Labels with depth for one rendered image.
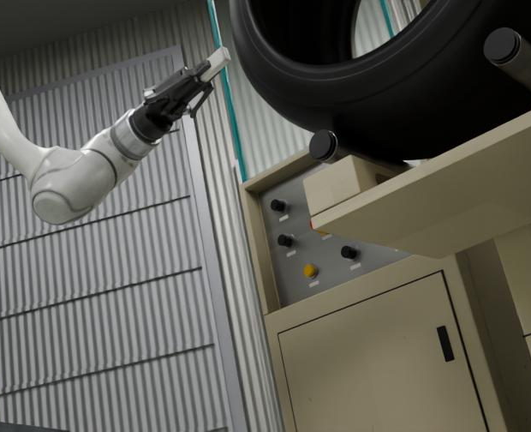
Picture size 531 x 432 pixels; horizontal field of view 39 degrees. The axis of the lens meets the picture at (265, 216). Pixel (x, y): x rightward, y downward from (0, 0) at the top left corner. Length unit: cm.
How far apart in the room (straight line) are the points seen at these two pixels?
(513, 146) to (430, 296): 75
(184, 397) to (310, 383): 244
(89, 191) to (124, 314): 303
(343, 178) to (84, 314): 360
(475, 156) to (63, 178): 77
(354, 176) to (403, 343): 72
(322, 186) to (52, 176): 56
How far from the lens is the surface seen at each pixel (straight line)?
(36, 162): 146
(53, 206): 140
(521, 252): 130
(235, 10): 125
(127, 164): 153
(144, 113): 148
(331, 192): 104
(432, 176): 97
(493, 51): 97
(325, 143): 106
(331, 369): 179
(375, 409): 172
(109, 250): 457
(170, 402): 424
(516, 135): 93
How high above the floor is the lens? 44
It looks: 21 degrees up
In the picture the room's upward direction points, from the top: 11 degrees counter-clockwise
